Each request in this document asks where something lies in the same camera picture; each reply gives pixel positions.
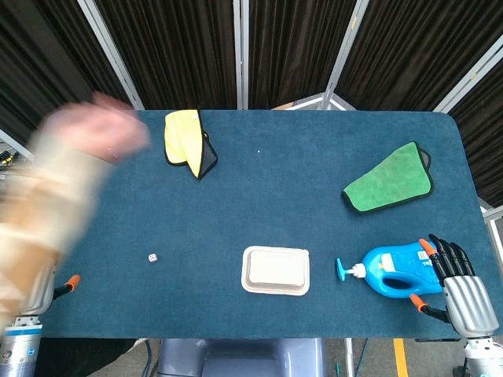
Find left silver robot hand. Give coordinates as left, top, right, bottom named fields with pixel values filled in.
left=14, top=259, right=82, bottom=316

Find blurred human hand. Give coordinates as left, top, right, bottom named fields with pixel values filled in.
left=41, top=90, right=152, bottom=163

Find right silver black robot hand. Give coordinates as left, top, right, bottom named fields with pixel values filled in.
left=409, top=233, right=501, bottom=339

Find beige sleeved human forearm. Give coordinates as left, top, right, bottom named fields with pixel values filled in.
left=0, top=137, right=115, bottom=335

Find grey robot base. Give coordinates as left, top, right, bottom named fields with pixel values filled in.
left=155, top=337, right=327, bottom=377

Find blue pump detergent bottle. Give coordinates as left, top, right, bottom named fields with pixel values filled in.
left=335, top=241, right=445, bottom=298

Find yellow microfiber cloth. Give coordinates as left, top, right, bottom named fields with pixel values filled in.
left=163, top=109, right=218, bottom=181

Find green microfiber cloth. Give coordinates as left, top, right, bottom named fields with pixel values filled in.
left=340, top=141, right=435, bottom=215

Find dark folding screen panels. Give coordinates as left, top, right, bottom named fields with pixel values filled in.
left=0, top=0, right=503, bottom=209

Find white rectangular tray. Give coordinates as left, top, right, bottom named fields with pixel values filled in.
left=240, top=245, right=311, bottom=298

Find blue table mat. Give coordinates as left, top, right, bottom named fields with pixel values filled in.
left=39, top=108, right=497, bottom=341

